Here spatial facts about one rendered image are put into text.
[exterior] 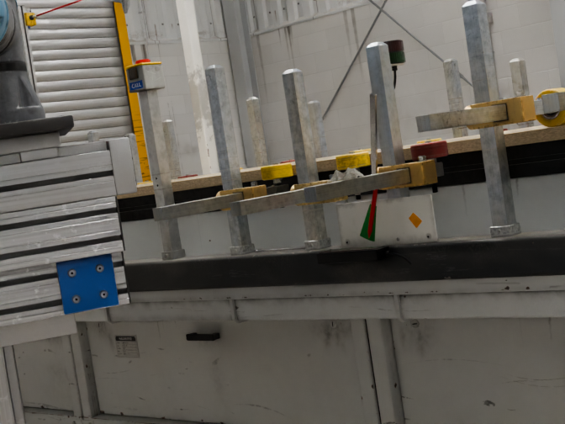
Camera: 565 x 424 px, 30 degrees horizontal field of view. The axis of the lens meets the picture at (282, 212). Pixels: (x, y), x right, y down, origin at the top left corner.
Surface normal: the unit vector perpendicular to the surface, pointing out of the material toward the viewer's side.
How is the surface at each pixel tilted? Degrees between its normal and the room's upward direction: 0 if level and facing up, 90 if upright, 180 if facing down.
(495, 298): 90
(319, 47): 90
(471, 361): 90
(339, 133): 90
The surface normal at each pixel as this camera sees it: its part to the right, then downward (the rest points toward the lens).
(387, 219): -0.66, 0.14
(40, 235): 0.25, 0.01
